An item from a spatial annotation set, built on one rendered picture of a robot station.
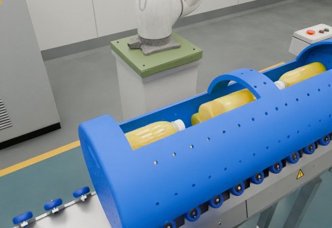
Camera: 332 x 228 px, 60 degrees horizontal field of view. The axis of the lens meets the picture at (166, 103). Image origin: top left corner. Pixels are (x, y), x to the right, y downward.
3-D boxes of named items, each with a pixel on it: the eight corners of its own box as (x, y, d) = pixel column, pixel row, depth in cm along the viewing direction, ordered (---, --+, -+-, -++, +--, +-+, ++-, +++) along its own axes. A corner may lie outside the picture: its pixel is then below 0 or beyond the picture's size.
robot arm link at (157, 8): (129, 33, 130) (124, -18, 116) (155, 21, 141) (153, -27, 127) (157, 43, 122) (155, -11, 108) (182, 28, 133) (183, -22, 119)
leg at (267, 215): (254, 227, 172) (278, 155, 134) (261, 223, 174) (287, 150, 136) (261, 235, 168) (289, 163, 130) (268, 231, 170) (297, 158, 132)
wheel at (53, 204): (42, 204, 72) (45, 211, 72) (60, 196, 74) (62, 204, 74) (43, 204, 77) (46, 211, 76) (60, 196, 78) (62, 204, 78)
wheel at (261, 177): (246, 171, 82) (251, 172, 80) (258, 165, 84) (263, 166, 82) (251, 186, 83) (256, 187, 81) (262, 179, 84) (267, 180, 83)
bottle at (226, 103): (210, 114, 79) (259, 95, 87) (226, 130, 74) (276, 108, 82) (213, 94, 75) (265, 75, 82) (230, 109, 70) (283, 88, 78)
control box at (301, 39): (288, 52, 136) (293, 31, 130) (315, 42, 144) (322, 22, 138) (306, 61, 129) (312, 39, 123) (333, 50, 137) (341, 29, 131)
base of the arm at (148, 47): (122, 41, 136) (120, 30, 133) (164, 32, 144) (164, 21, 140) (136, 58, 123) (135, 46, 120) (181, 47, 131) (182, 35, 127)
